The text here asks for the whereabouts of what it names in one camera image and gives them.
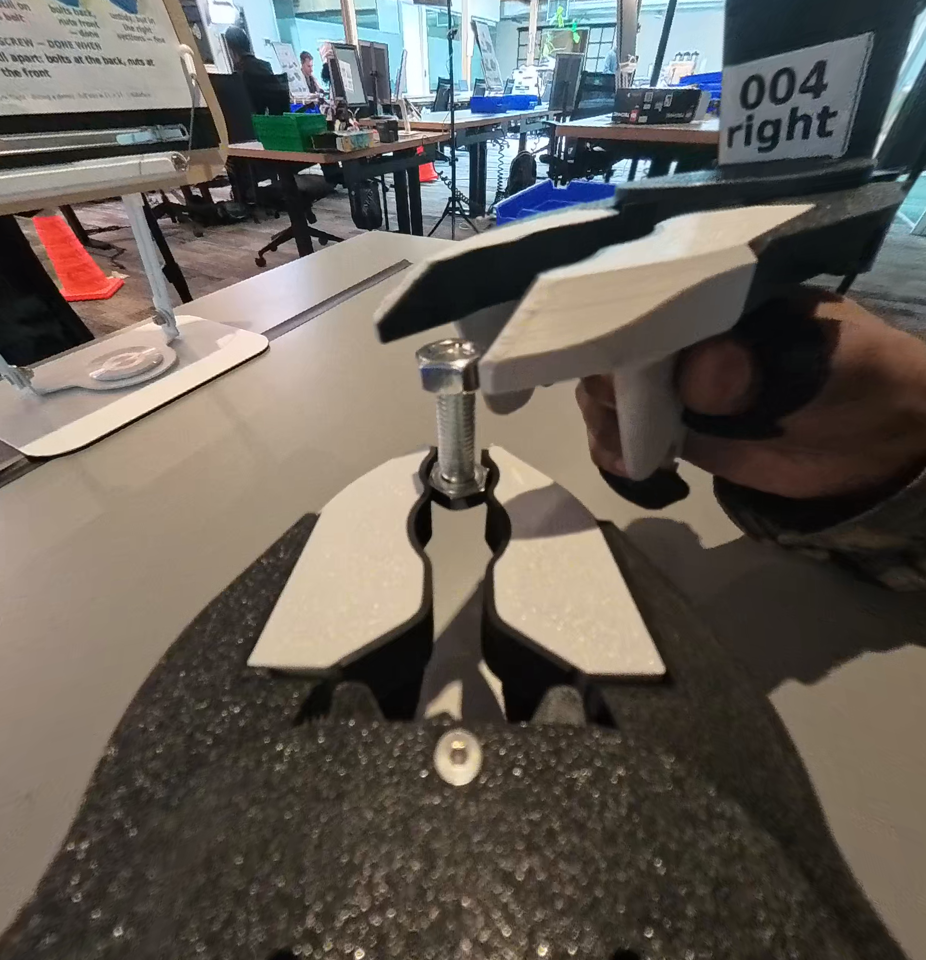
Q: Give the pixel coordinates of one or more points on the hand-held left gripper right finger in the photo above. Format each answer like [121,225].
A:
[568,592]

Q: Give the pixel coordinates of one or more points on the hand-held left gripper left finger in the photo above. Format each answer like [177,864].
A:
[350,577]

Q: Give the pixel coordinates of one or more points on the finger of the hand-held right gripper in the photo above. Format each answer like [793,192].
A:
[620,315]
[470,270]

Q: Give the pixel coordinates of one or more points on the large silver hex nut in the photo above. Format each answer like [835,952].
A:
[463,491]

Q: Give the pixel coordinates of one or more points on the large silver hex bolt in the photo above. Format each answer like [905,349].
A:
[459,442]

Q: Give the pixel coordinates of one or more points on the person's right hand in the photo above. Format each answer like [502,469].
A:
[867,405]

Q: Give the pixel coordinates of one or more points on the light stand tripod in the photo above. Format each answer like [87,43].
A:
[454,196]

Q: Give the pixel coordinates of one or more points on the orange traffic cone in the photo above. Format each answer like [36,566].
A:
[73,262]
[428,174]

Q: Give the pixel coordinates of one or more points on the black backpack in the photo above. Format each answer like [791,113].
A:
[521,176]

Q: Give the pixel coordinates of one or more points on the black mesh bin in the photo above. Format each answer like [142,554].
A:
[367,206]

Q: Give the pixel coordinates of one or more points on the black printed carton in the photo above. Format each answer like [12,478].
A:
[654,105]

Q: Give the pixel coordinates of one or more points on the brown office desk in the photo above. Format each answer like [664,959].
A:
[643,131]
[403,141]

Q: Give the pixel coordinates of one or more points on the light wood office desk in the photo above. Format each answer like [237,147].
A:
[463,118]

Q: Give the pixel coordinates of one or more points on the patterned small box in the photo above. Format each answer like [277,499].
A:
[361,139]

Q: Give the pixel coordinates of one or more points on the row of blue bins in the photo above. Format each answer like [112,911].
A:
[508,103]

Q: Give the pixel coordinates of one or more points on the black office chair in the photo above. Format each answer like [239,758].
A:
[298,195]

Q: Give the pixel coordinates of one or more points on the black small box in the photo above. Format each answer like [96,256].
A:
[326,141]

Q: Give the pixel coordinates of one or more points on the dark upright monitor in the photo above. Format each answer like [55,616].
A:
[566,79]

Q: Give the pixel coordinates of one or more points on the black computer monitor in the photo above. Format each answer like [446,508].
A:
[379,71]

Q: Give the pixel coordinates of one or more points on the monitor showing white page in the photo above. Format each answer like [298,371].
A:
[348,75]

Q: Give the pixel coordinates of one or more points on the green plastic bin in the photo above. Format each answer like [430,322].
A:
[283,131]

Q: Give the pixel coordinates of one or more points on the white metal stand base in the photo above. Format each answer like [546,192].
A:
[208,352]

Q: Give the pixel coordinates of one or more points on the printed instruction sheet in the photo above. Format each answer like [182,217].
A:
[73,75]

